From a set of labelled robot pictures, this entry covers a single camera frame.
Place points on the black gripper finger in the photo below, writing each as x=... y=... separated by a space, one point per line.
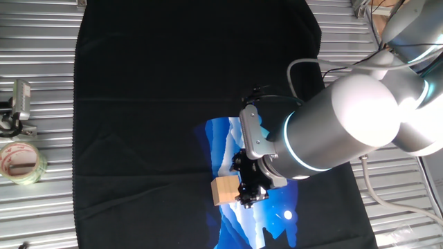
x=252 y=197

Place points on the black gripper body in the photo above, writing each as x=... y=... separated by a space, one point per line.
x=251 y=171

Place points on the small wooden block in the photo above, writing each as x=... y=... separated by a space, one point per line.
x=225 y=190

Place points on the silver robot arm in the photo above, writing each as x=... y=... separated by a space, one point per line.
x=346 y=124

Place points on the black cloth with blue print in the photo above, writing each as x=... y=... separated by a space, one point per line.
x=138 y=138

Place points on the clear plastic bag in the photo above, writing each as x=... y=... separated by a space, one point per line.
x=398 y=235

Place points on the clear tape roll red print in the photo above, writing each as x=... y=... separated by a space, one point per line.
x=41 y=166

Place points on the small black knob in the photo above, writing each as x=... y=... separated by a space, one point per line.
x=24 y=246

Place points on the grey camera mount plate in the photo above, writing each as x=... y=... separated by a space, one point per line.
x=252 y=133

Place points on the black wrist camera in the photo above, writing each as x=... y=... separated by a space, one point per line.
x=254 y=93

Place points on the camera stand with clamp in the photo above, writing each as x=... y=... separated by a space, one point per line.
x=27 y=130

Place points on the silver depth camera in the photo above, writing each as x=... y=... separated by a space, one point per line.
x=21 y=100

